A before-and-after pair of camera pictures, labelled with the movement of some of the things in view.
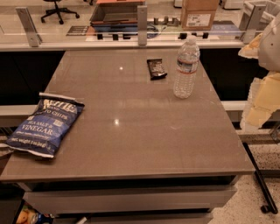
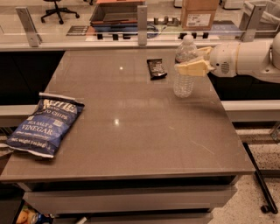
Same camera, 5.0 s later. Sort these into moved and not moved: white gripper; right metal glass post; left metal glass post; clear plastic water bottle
Moved: white gripper
Not moved: left metal glass post; clear plastic water bottle; right metal glass post
